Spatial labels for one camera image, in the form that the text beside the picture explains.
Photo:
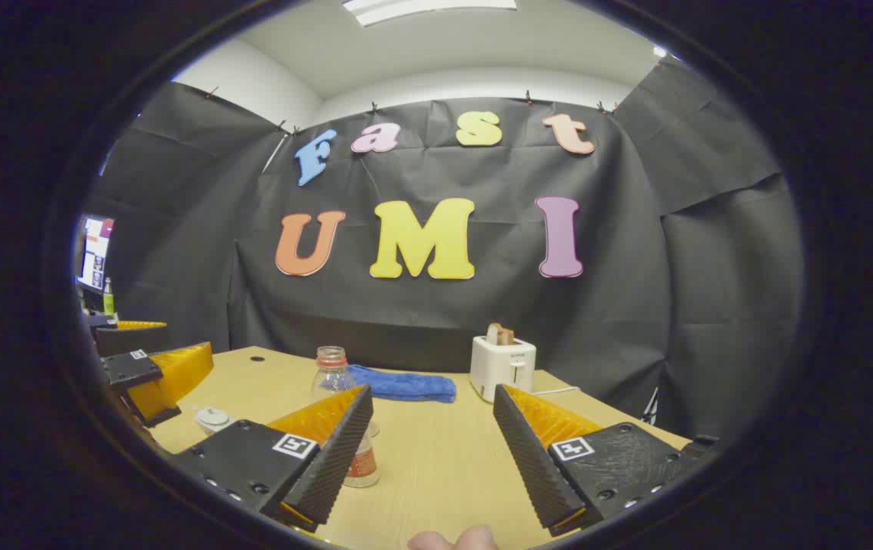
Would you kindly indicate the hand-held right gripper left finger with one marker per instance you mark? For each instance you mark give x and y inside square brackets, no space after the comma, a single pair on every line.
[329,466]

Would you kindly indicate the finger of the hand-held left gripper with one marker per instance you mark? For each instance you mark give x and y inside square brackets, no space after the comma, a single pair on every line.
[130,341]
[176,370]

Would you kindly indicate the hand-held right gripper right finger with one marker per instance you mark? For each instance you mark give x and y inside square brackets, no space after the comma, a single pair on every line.
[531,466]

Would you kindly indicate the round wooden coaster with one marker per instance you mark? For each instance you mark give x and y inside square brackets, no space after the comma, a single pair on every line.
[374,428]

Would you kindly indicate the clear plastic water bottle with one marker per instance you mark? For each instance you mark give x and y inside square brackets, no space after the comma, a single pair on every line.
[331,378]

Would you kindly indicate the green drink bottle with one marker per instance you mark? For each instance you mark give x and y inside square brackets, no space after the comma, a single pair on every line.
[108,299]

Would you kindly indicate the computer monitor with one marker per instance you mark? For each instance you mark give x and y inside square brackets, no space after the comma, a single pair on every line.
[95,252]

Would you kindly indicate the white toaster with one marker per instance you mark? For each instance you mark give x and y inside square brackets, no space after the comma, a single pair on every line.
[501,370]

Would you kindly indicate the blue towel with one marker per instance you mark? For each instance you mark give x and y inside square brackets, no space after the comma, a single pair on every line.
[405,384]

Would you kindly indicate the bread slice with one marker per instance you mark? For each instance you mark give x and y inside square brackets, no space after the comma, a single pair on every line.
[499,334]

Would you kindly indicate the black backdrop cloth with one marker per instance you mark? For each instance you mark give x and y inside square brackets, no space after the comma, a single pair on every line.
[482,305]

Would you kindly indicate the ceiling light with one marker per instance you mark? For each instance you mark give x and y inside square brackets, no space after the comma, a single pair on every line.
[428,9]

